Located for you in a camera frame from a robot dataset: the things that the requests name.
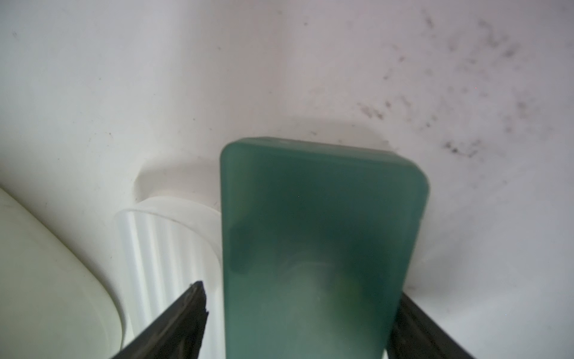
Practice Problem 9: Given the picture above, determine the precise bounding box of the clear pencil case front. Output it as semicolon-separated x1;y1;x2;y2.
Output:
115;197;226;358

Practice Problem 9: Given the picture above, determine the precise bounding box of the white plastic storage box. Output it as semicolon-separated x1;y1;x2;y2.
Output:
1;191;123;358

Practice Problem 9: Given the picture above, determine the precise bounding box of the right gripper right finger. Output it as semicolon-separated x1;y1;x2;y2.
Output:
386;293;473;359

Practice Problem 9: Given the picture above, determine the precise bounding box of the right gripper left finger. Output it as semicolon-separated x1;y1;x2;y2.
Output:
114;281;209;359

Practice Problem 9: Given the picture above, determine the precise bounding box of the dark green pencil case front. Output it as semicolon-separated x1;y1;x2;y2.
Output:
220;138;430;358

